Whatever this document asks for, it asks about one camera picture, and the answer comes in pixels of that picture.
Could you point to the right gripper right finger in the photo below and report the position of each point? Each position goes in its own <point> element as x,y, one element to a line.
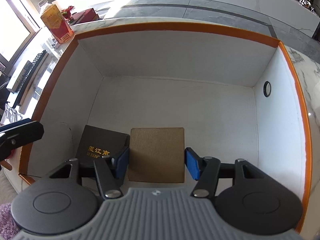
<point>204,170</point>

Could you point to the black box gold lettering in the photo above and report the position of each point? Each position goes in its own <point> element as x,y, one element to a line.
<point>97,142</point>

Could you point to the black remote keyboard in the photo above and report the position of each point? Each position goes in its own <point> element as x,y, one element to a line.
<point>36,63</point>

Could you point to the brown square box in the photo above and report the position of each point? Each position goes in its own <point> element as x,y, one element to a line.
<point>157,155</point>

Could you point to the red gift box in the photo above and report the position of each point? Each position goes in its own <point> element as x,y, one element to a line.
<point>85,16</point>

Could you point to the red yellow carton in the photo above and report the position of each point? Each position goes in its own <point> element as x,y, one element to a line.
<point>55,22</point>

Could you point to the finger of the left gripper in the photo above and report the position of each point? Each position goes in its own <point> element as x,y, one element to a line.
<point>14,124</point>

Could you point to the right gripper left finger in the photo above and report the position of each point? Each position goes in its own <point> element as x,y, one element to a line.
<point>110,173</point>

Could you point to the purple fluffy blanket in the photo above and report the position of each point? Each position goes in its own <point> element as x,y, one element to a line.
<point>8,227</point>

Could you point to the white small device box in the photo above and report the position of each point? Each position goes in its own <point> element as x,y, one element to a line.
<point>18,77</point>

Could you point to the orange cardboard box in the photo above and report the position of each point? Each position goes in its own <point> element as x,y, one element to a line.
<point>238,98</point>

